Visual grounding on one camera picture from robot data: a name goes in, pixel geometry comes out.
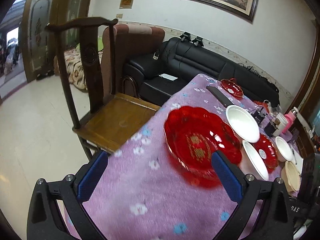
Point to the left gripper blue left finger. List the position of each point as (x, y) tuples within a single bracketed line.
[(44, 216)]

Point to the dark wooden chair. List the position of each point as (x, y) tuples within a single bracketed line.
[(113, 117)]

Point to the pink water bottle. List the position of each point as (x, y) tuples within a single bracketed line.
[(290, 116)]

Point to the white plastic jar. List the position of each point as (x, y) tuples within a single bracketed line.
[(281, 122)]

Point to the small red plate far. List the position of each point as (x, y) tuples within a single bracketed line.
[(232, 87)]

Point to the small wall plaque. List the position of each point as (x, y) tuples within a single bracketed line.
[(126, 4)]

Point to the beige plastic bowl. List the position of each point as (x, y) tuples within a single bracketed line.
[(292, 177)]

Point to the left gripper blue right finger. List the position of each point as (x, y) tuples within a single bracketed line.
[(274, 220)]

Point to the white paper plate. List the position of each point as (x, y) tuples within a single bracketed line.
[(256, 160)]

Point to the maroon armchair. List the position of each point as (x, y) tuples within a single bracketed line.
[(130, 40)]

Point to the medium red gold-rimmed plate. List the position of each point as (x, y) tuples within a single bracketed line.
[(267, 152)]

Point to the purple floral tablecloth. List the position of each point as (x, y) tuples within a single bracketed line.
[(141, 195)]

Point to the large white bowl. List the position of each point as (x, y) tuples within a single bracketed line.
[(243, 124)]

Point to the dark small jar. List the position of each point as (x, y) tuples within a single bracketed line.
[(271, 127)]

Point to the black smartphone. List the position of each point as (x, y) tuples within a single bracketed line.
[(219, 96)]

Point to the black leather sofa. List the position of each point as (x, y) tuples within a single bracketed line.
[(157, 76)]

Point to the wooden glass door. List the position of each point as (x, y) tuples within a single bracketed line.
[(38, 46)]

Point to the small white bowl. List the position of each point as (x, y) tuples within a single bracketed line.
[(284, 152)]

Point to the large red plastic plate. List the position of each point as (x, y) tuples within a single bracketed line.
[(192, 135)]

